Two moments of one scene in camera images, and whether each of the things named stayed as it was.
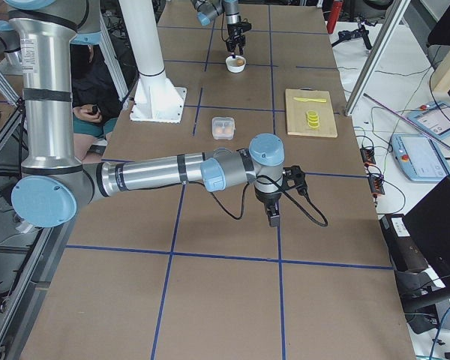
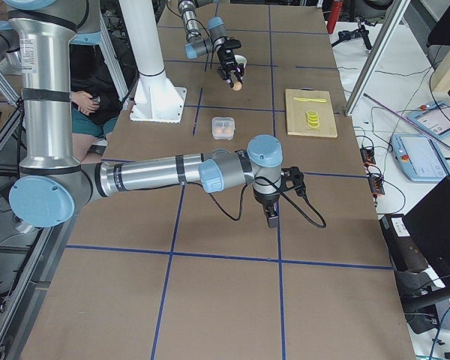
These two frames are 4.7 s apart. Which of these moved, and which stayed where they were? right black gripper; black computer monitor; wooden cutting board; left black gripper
Moved: right black gripper
Stayed: left black gripper; wooden cutting board; black computer monitor
